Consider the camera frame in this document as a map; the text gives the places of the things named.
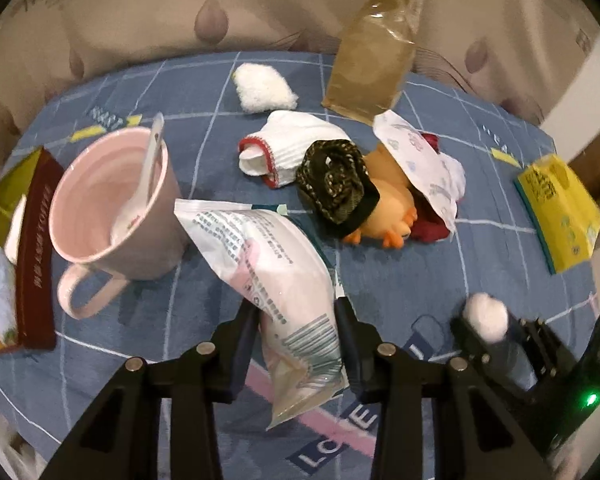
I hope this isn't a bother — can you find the white fluffy ball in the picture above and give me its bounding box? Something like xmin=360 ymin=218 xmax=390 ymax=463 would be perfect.
xmin=463 ymin=292 xmax=509 ymax=344

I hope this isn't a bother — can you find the red white cloth bag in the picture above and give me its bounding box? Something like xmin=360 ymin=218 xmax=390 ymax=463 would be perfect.
xmin=407 ymin=129 xmax=457 ymax=243

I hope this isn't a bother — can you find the orange rubber toy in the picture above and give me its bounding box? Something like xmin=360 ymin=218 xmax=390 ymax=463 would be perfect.
xmin=342 ymin=142 xmax=418 ymax=249

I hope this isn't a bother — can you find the white printed hygiene pouch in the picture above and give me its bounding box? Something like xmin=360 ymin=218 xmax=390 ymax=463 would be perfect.
xmin=373 ymin=110 xmax=466 ymax=233

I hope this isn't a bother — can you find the light blue towel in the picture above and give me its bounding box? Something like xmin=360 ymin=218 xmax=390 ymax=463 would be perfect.
xmin=0 ymin=246 xmax=17 ymax=346

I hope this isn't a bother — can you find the white green wet-wipes pack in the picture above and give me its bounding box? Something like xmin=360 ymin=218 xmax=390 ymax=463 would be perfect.
xmin=174 ymin=200 xmax=348 ymax=426

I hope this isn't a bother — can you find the white red-trim glove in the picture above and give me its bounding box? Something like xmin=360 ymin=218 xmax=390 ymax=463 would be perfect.
xmin=238 ymin=110 xmax=350 ymax=188

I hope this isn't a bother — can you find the yellow tissue pack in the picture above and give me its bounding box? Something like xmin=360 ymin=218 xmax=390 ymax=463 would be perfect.
xmin=515 ymin=154 xmax=600 ymax=274

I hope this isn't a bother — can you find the white plastic spoon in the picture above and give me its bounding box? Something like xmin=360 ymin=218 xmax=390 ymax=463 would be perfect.
xmin=110 ymin=113 xmax=164 ymax=245

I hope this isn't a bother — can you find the pink ceramic mug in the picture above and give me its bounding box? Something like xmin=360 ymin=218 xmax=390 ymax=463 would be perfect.
xmin=50 ymin=127 xmax=187 ymax=320

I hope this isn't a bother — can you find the red gold tin box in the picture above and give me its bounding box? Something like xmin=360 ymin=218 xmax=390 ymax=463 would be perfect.
xmin=0 ymin=148 xmax=62 ymax=353

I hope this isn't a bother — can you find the kraft paper snack bag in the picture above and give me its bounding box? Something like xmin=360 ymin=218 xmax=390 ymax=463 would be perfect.
xmin=323 ymin=0 xmax=426 ymax=125

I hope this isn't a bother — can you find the beige leaf-print curtain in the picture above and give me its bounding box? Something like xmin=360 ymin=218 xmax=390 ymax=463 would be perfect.
xmin=0 ymin=0 xmax=600 ymax=169

